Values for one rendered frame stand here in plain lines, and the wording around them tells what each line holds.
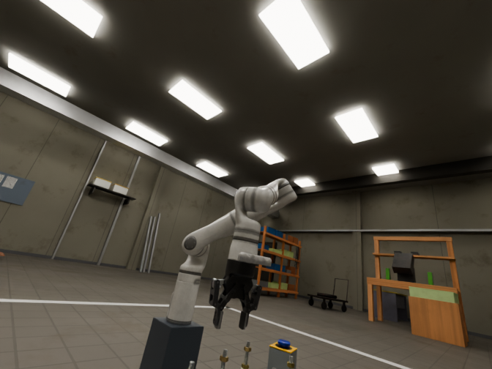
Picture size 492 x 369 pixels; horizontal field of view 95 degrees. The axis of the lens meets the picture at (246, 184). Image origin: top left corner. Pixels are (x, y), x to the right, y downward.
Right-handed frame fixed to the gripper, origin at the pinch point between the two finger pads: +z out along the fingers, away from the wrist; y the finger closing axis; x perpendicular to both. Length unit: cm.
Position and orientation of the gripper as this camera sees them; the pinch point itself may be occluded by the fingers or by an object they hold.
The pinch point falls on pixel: (230, 322)
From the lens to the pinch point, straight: 64.0
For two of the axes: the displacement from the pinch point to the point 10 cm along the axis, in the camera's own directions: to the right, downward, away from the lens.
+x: 5.2, -1.8, -8.4
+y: -8.4, -3.2, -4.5
